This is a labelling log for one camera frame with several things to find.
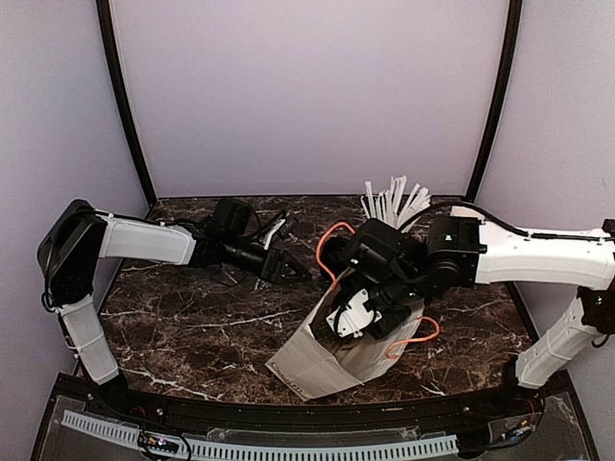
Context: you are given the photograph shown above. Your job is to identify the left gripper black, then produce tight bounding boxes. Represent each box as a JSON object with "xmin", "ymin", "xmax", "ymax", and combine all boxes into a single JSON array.
[{"xmin": 224, "ymin": 234, "xmax": 312, "ymax": 285}]

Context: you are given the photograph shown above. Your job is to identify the white paper takeout bag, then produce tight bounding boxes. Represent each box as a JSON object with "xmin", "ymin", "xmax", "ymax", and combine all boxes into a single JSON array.
[{"xmin": 264, "ymin": 221, "xmax": 441, "ymax": 402}]

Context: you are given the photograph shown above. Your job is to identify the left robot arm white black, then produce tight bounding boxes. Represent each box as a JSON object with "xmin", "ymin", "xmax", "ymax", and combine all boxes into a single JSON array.
[{"xmin": 37, "ymin": 197, "xmax": 311, "ymax": 419}]

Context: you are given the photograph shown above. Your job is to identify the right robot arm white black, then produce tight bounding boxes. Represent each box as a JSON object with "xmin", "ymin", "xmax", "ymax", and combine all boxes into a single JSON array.
[{"xmin": 327, "ymin": 204, "xmax": 614, "ymax": 417}]

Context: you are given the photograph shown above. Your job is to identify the stack of black lids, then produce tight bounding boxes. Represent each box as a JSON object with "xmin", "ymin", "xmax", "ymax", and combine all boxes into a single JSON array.
[{"xmin": 320, "ymin": 237, "xmax": 349, "ymax": 279}]

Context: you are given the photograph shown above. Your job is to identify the bundle of wrapped white straws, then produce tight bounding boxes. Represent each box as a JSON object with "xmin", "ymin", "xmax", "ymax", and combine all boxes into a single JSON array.
[{"xmin": 360, "ymin": 176, "xmax": 431, "ymax": 233}]

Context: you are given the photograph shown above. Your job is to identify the stack of white paper cups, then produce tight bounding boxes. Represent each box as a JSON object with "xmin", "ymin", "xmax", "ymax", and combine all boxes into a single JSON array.
[{"xmin": 451, "ymin": 206, "xmax": 484, "ymax": 219}]

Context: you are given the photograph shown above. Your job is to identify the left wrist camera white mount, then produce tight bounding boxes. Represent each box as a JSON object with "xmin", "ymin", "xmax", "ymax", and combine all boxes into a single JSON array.
[{"xmin": 258, "ymin": 210, "xmax": 297, "ymax": 250}]

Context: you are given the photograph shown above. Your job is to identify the grey slotted cable duct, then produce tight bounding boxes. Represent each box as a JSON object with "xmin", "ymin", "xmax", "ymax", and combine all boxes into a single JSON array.
[{"xmin": 61, "ymin": 410, "xmax": 459, "ymax": 460}]

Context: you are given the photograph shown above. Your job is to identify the black front table rail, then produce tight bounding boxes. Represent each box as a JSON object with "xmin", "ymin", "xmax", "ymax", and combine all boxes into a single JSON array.
[{"xmin": 65, "ymin": 376, "xmax": 542, "ymax": 434}]

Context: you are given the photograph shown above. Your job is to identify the right black frame post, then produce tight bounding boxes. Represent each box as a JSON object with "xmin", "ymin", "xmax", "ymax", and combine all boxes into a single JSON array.
[{"xmin": 464, "ymin": 0, "xmax": 523, "ymax": 203}]

